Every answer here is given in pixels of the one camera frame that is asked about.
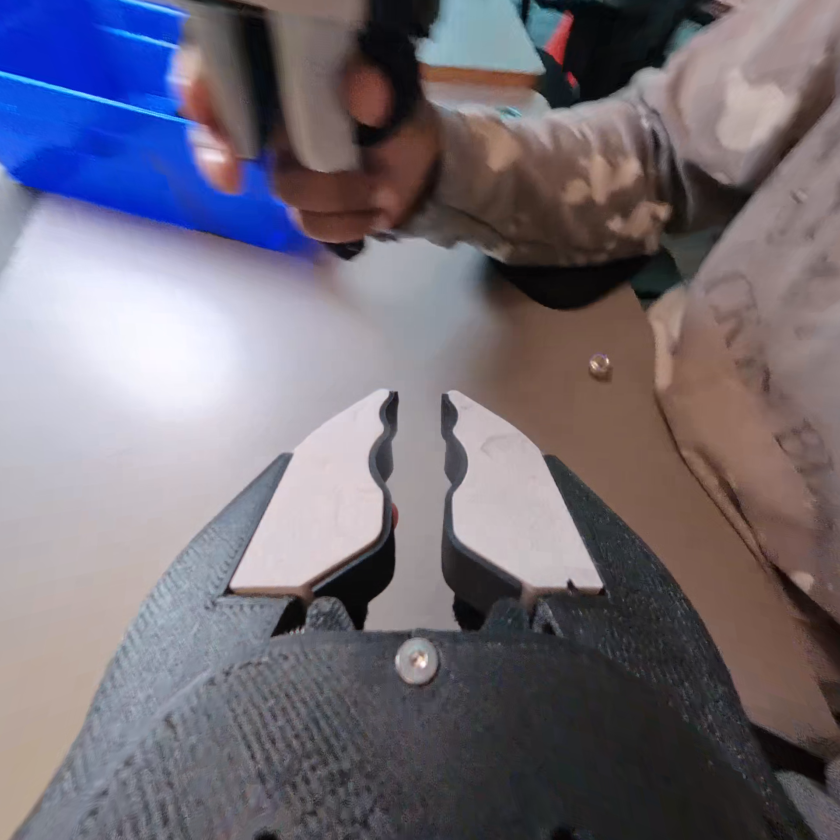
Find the blue plastic bin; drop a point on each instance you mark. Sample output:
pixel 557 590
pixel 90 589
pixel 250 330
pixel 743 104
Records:
pixel 98 131

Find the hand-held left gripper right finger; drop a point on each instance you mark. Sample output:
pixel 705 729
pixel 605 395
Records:
pixel 518 518

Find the person's right forearm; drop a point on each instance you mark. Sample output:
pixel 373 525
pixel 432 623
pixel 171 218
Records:
pixel 558 170

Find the person's patterned sweatshirt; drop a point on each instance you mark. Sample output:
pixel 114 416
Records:
pixel 754 394

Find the person's right hand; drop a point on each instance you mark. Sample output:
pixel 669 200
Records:
pixel 341 203

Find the silver nut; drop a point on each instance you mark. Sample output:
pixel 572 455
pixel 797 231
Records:
pixel 600 365

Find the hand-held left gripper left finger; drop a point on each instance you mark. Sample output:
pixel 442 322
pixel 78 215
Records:
pixel 315 518

